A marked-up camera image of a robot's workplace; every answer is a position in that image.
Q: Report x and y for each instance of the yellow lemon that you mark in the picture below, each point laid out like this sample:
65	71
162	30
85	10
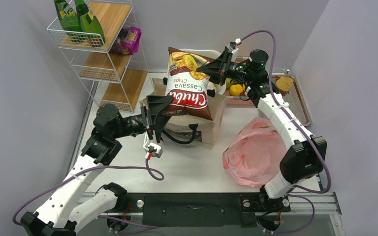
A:
237	90

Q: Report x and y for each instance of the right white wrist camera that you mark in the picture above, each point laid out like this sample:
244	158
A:
232	47

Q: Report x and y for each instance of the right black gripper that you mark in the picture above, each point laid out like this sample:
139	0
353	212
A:
223	62

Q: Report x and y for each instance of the slice of bread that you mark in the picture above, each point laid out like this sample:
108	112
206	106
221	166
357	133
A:
284	84

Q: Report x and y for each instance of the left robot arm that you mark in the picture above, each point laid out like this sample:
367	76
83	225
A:
62	214

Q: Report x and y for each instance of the pink plastic basket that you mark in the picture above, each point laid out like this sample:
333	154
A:
238	97

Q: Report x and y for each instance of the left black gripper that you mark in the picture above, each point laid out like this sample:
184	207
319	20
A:
155	105

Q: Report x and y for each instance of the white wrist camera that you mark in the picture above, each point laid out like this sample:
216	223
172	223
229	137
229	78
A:
232	47
152	149

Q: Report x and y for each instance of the white plastic tub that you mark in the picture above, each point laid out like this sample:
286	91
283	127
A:
210	54

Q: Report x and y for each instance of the purple snack packet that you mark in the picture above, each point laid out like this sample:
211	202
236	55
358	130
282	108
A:
127	41

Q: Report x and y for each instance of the pink plastic grocery bag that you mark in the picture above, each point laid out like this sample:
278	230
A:
253	158

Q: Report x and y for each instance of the white wire wooden shelf rack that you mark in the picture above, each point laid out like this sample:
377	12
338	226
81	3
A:
117	79

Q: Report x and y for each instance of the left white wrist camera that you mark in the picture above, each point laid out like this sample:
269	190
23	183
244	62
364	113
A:
152	149

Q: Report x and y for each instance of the beige canvas tote bag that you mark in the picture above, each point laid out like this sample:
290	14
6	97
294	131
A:
185	129

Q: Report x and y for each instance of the yellow snack packet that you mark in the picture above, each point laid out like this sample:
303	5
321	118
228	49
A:
187	86

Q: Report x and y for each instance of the green lime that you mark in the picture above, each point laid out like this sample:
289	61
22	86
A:
228	83

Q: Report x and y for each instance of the metal tray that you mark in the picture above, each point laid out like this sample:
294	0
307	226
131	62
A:
296	102

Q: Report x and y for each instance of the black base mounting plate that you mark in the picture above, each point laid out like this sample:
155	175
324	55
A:
200	209

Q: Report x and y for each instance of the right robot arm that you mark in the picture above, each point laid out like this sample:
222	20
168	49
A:
305	152

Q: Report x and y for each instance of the green glass bottle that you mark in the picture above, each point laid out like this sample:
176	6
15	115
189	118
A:
89	24
68	20

